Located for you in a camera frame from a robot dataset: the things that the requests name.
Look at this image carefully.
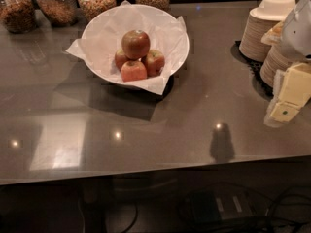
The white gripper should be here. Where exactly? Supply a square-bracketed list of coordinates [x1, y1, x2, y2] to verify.
[263, 62, 311, 128]

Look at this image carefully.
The red apple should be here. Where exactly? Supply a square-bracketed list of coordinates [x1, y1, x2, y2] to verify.
[121, 30, 151, 59]
[115, 49, 129, 70]
[141, 50, 165, 77]
[121, 60, 148, 82]

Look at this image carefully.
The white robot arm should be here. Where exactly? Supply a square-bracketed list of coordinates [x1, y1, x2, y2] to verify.
[261, 0, 311, 127]

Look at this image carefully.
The white bowl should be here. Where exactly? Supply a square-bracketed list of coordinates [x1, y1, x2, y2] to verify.
[80, 4, 190, 86]

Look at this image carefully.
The black rubber mat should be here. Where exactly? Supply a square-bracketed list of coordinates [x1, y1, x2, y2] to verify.
[234, 41, 273, 100]

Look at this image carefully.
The front stack of paper bowls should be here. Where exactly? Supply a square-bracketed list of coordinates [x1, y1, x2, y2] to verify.
[260, 21, 292, 87]

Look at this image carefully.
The stack of paper bowls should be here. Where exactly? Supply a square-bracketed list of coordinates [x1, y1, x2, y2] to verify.
[239, 0, 295, 62]
[260, 21, 292, 87]

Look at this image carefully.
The rear stack of paper bowls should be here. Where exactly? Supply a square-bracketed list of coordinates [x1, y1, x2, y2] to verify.
[239, 0, 295, 62]

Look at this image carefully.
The black power adapter box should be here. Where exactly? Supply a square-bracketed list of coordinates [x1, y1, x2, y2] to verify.
[190, 190, 257, 225]

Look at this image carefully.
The white paper liner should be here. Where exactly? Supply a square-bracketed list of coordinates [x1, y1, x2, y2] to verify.
[65, 0, 189, 96]

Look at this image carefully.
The leftmost glass cereal jar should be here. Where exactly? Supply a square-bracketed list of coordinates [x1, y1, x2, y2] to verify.
[0, 0, 36, 33]

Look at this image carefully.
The black floor cable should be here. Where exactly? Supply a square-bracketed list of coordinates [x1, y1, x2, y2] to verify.
[176, 182, 311, 233]

